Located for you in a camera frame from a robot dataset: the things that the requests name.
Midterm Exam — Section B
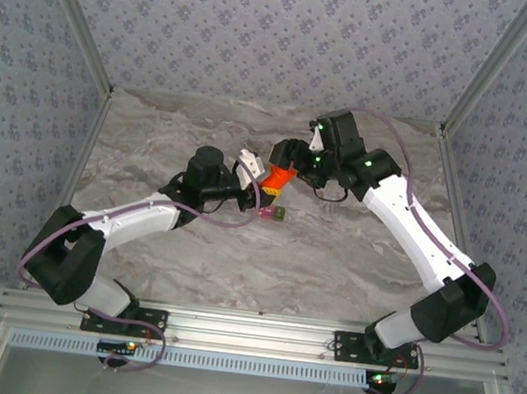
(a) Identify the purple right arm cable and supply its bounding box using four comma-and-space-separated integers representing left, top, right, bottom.
313, 106, 527, 394

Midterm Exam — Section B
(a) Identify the aluminium side rail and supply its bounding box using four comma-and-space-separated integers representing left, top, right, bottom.
412, 124, 514, 344
19, 81, 115, 297

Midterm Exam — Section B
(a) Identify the slotted grey cable duct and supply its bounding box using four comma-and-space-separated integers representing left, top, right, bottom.
8, 324, 371, 391

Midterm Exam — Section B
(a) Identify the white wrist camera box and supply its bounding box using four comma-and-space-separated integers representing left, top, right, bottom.
233, 147, 269, 192
306, 124, 327, 152

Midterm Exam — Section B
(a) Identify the pink and green pill organizer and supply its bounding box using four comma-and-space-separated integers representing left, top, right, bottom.
254, 203, 289, 224

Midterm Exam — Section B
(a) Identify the aluminium mounting rail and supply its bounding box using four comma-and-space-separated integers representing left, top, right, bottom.
0, 282, 514, 386

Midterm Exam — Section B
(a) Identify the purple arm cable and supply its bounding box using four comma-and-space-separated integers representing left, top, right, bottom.
5, 133, 273, 389
313, 106, 527, 394

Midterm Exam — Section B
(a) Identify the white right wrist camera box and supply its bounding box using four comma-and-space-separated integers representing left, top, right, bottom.
306, 124, 327, 152

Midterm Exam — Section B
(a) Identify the aluminium corner post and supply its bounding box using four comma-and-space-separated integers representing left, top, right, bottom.
16, 0, 126, 98
437, 0, 527, 147

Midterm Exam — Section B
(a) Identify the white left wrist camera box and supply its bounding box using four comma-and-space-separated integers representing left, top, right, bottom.
233, 147, 269, 192

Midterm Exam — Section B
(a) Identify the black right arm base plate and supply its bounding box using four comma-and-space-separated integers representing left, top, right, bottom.
330, 329, 423, 373

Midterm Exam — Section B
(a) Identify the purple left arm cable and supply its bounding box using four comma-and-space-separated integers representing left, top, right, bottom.
5, 133, 273, 389

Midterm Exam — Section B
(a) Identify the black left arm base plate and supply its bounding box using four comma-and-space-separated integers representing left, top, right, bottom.
79, 298, 170, 342

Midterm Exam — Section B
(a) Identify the orange pill bottle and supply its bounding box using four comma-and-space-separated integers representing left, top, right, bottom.
260, 161, 301, 198

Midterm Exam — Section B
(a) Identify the small circuit board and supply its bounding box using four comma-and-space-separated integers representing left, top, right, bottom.
365, 370, 401, 388

